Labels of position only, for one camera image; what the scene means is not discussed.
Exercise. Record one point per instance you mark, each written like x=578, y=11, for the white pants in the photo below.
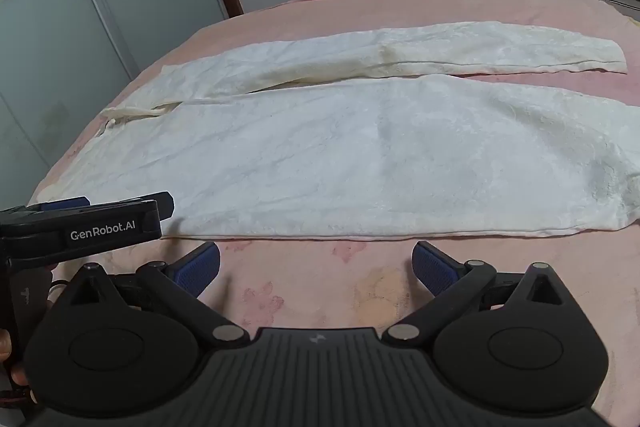
x=350, y=157

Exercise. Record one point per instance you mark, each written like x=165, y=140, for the person's left hand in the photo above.
x=18, y=377

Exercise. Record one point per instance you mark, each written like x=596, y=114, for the floral glass wardrobe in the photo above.
x=75, y=7

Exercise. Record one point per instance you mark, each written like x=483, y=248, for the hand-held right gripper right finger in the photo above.
x=431, y=271

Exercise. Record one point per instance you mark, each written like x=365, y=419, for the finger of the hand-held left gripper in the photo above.
x=164, y=205
x=65, y=204

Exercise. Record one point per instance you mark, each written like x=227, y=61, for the pink floral bed sheet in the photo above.
x=310, y=272

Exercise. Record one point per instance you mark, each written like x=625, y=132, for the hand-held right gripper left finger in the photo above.
x=199, y=271

